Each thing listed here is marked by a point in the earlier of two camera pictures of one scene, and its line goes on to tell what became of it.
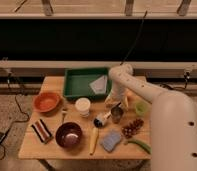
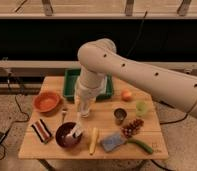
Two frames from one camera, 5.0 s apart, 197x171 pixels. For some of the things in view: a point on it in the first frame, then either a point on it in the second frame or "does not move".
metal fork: x=64 y=111 does not move
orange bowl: x=47 y=102 does not move
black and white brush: x=98 y=122 to x=75 y=132
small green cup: x=141 y=109 does not move
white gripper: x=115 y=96 to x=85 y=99
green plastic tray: x=76 y=83 does not move
